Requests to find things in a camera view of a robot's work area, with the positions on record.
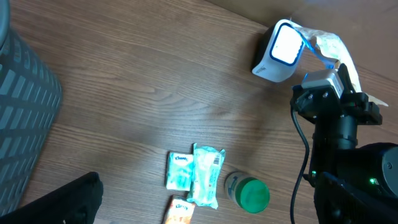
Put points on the teal wipes pack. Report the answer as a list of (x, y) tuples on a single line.
[(207, 166)]

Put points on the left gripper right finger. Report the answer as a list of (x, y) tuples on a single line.
[(337, 201)]

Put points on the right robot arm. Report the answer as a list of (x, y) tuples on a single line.
[(371, 168)]

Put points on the beige paper pouch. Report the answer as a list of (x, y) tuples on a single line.
[(331, 50)]

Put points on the green lid jar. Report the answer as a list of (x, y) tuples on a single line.
[(247, 192)]

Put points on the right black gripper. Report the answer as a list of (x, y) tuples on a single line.
[(321, 103)]

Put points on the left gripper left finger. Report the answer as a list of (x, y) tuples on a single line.
[(75, 202)]

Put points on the blue white package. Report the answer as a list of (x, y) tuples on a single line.
[(179, 171)]

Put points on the orange tissue pack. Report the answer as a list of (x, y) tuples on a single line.
[(179, 211)]

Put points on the grey plastic mesh basket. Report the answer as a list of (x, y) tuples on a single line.
[(31, 95)]

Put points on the white barcode scanner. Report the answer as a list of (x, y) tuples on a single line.
[(278, 52)]

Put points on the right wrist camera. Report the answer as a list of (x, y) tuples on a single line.
[(328, 77)]

